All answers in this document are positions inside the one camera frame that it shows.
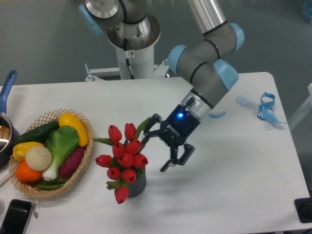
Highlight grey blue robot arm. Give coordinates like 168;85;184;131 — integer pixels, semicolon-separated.
78;0;244;172

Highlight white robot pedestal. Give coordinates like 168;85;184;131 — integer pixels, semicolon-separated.
85;13;170;81

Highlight white steamed bun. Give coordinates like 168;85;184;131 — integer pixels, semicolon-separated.
25;146;52;171

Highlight red tulip bouquet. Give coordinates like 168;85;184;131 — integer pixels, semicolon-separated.
93;118;150;204

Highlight black smartphone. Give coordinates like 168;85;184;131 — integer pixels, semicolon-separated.
0;199;33;234

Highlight yellow bell pepper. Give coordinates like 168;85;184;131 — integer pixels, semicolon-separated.
12;141;43;162

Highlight blue handled saucepan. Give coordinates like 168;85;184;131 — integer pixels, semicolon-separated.
0;70;20;166

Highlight purple sweet potato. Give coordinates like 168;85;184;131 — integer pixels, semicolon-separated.
59;147;84;178

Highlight green cucumber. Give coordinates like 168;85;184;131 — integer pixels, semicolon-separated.
15;121;59;144

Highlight yellow squash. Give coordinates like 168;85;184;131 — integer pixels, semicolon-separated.
58;112;89;147

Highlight dark grey ribbed vase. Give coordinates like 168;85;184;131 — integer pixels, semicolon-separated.
127;167;146;198

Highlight black device at edge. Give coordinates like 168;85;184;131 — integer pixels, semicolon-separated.
294;197;312;223

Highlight small blue cap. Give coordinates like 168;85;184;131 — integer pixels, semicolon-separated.
236;97;249;107

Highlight orange fruit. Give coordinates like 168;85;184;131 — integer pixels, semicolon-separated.
16;161;42;182

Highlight green bok choy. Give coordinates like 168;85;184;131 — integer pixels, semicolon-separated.
42;125;79;181

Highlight curved blue ribbon strip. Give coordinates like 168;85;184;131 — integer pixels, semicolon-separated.
209;111;226;118

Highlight green pea pods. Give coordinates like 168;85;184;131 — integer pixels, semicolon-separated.
35;179;67;191

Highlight blue ribbon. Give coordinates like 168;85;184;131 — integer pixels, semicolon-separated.
257;92;286;124

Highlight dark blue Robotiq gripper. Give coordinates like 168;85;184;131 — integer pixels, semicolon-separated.
140;103;202;173

